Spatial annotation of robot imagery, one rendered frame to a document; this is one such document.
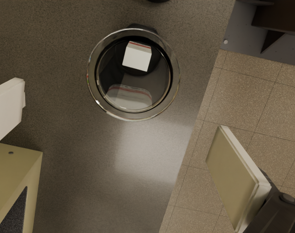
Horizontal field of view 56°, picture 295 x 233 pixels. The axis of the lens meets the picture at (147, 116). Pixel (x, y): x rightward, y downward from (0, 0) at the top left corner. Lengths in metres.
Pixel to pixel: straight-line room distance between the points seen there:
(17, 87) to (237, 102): 1.51
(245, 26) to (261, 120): 0.54
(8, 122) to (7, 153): 0.46
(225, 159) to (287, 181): 1.82
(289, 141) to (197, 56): 1.36
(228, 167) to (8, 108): 0.13
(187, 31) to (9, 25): 0.33
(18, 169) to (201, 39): 0.42
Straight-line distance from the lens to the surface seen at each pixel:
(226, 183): 0.17
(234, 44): 1.54
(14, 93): 0.18
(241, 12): 1.54
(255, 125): 1.72
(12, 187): 0.55
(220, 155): 0.18
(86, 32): 0.55
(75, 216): 0.73
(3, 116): 0.17
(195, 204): 1.91
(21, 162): 0.61
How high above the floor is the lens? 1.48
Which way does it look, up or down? 69 degrees down
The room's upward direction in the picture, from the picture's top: 179 degrees clockwise
